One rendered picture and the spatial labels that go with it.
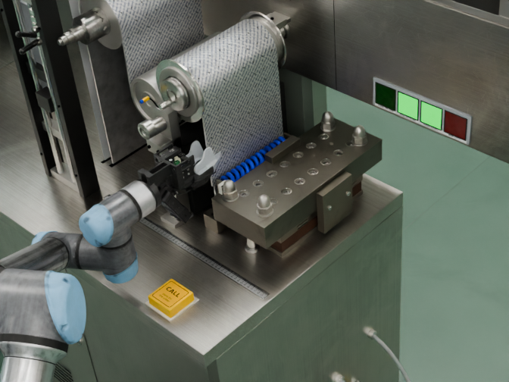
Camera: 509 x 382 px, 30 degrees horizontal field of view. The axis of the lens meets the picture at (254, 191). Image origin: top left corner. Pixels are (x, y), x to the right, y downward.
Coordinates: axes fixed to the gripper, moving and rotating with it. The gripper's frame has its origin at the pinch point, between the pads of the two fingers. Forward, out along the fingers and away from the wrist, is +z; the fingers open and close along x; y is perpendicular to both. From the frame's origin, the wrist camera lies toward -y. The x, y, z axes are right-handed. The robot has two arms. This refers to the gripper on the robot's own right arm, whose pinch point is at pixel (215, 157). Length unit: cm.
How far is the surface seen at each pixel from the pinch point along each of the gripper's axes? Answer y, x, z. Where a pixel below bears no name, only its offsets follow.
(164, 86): 17.8, 8.0, -4.6
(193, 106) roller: 14.5, 1.3, -3.0
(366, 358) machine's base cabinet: -65, -26, 20
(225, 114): 9.2, -0.3, 4.2
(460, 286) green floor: -109, -6, 95
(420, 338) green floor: -109, -10, 68
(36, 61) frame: 14.4, 44.9, -12.2
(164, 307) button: -16.6, -11.8, -28.8
